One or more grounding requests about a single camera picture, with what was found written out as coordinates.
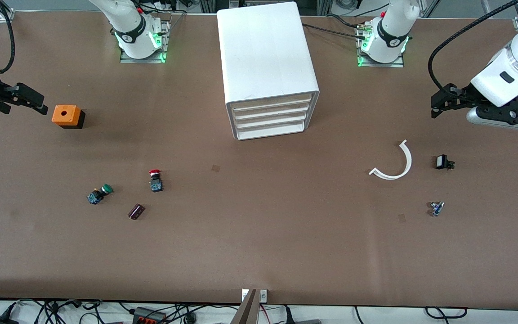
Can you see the orange box with black base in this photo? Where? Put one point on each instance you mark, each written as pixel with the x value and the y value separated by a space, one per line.
pixel 63 114

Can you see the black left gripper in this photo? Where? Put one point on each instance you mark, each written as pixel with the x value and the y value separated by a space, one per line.
pixel 464 96

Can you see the white plastic drawer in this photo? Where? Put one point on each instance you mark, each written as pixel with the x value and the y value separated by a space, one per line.
pixel 270 104
pixel 271 123
pixel 271 132
pixel 271 114

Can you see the dark purple small block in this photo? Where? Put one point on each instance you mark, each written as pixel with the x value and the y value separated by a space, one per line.
pixel 136 211

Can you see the small blue electronic component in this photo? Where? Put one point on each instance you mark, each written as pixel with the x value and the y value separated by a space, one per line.
pixel 436 209

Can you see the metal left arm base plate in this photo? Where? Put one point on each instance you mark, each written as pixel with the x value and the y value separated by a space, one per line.
pixel 394 65

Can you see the white curved plastic arc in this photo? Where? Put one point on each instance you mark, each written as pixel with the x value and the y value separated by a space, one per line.
pixel 409 159

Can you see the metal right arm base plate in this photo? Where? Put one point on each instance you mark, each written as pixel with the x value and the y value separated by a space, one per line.
pixel 126 60

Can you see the black and white small component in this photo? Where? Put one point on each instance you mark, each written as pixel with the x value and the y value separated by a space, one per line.
pixel 441 162

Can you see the white drawer cabinet shell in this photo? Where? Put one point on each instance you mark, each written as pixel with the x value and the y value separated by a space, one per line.
pixel 263 54

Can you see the black power strip red switches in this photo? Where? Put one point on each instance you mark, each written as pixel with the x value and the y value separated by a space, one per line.
pixel 149 316

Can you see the green push button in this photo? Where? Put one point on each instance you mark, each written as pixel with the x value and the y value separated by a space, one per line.
pixel 99 194

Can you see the red push button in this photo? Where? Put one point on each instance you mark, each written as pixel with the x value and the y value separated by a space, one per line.
pixel 155 182

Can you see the camera mount post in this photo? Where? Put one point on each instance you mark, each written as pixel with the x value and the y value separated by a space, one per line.
pixel 246 310

